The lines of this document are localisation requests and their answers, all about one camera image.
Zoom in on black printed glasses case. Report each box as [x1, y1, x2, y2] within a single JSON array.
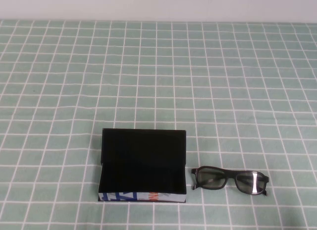
[[98, 127, 188, 204]]

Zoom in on black framed glasses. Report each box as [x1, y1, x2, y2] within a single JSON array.
[[190, 166, 270, 198]]

